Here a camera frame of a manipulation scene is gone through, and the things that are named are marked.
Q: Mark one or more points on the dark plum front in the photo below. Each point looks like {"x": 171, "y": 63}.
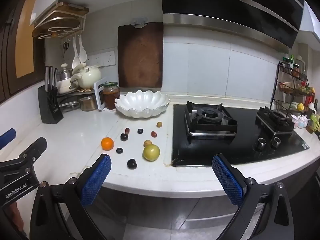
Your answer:
{"x": 131, "y": 164}

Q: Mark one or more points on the brown woven trivet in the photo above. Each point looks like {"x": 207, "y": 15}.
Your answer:
{"x": 84, "y": 90}

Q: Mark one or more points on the rectangular wooden board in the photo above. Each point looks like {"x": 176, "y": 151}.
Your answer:
{"x": 72, "y": 6}

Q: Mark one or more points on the grey wall hook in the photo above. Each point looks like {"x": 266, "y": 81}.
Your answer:
{"x": 140, "y": 22}

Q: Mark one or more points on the round wooden board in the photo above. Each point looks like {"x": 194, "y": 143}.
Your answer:
{"x": 55, "y": 23}

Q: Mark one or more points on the metal stove knob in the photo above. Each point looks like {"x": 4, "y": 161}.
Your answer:
{"x": 261, "y": 143}
{"x": 276, "y": 142}

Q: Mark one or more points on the cream pot with lid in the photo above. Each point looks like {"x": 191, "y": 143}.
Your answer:
{"x": 90, "y": 76}

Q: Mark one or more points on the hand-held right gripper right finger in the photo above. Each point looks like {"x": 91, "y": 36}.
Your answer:
{"x": 228, "y": 180}

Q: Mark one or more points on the yellow oil bottle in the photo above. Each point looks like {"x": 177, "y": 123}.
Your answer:
{"x": 313, "y": 125}

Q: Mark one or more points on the glass jar with green lid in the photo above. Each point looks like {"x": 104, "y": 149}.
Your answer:
{"x": 111, "y": 97}

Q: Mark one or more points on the small orange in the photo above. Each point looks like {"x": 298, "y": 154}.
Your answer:
{"x": 107, "y": 143}

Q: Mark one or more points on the black range hood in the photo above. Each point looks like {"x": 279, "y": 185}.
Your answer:
{"x": 225, "y": 7}

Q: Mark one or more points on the black burner grate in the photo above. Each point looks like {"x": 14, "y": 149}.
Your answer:
{"x": 210, "y": 120}
{"x": 275, "y": 120}

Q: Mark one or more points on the brown wooden cutting board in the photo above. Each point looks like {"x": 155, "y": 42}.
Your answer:
{"x": 141, "y": 55}

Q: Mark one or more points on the white plastic jug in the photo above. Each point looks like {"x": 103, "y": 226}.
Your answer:
{"x": 300, "y": 63}

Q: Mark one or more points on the black glass gas stove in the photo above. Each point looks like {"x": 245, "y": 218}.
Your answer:
{"x": 240, "y": 140}

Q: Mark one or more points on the white frame stand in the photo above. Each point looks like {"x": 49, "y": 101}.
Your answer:
{"x": 98, "y": 97}

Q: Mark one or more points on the person's left hand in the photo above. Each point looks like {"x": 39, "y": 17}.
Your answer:
{"x": 15, "y": 215}

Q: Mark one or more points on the steel counter shelf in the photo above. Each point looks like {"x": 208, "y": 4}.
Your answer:
{"x": 72, "y": 96}

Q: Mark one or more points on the green capped bottle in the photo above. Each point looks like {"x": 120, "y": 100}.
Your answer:
{"x": 288, "y": 62}

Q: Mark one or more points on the hanging scissors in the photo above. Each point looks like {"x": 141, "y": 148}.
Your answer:
{"x": 65, "y": 46}

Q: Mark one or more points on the black knife block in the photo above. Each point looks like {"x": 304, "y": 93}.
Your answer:
{"x": 50, "y": 110}

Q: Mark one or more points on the green apple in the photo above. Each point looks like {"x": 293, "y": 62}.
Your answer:
{"x": 151, "y": 152}

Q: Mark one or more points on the white scalloped bowl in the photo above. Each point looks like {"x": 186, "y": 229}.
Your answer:
{"x": 141, "y": 103}

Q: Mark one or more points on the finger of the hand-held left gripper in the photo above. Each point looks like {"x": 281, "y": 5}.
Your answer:
{"x": 36, "y": 147}
{"x": 7, "y": 137}

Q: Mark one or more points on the seasoning packet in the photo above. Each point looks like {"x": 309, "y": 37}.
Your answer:
{"x": 286, "y": 86}

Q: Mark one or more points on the blueberry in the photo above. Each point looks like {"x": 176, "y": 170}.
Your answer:
{"x": 140, "y": 131}
{"x": 119, "y": 150}

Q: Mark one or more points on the white seasoning jar set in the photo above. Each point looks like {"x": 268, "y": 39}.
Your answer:
{"x": 300, "y": 121}

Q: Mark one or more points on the small steel pot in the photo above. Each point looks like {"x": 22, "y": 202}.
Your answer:
{"x": 88, "y": 103}

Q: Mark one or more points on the white wall outlet strip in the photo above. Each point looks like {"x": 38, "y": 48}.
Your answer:
{"x": 102, "y": 58}

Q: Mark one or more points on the brown longan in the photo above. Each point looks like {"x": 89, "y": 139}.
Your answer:
{"x": 147, "y": 143}
{"x": 159, "y": 124}

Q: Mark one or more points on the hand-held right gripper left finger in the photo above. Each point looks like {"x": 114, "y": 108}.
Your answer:
{"x": 96, "y": 180}

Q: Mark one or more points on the red sauce bottle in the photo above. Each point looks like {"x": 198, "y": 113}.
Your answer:
{"x": 312, "y": 98}

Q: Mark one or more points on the white rice spoon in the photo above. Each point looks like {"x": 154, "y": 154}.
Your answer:
{"x": 82, "y": 53}

